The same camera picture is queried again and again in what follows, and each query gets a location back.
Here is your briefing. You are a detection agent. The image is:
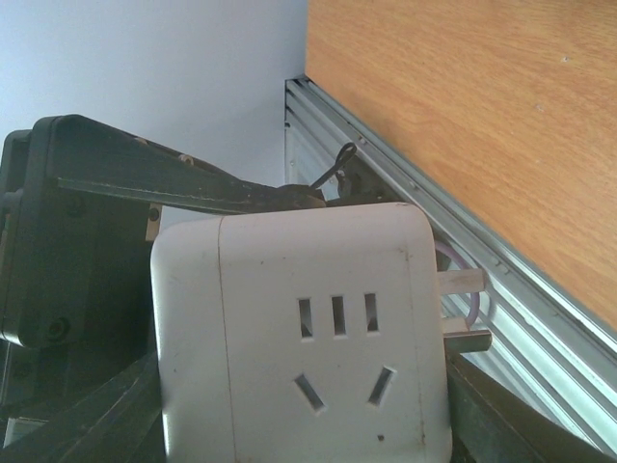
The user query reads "white cube adapter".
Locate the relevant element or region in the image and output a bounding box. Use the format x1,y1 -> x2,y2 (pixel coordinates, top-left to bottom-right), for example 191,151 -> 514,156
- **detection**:
150,203 -> 460,462

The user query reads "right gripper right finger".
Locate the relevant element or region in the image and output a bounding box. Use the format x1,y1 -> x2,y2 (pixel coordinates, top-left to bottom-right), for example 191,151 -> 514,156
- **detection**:
446,354 -> 616,462

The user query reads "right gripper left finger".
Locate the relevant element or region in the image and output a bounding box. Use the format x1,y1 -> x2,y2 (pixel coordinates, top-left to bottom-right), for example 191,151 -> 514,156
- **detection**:
30,115 -> 326,215

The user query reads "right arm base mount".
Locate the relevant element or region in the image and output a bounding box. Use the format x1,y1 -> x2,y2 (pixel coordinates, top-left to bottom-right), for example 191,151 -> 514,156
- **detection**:
309,142 -> 401,207

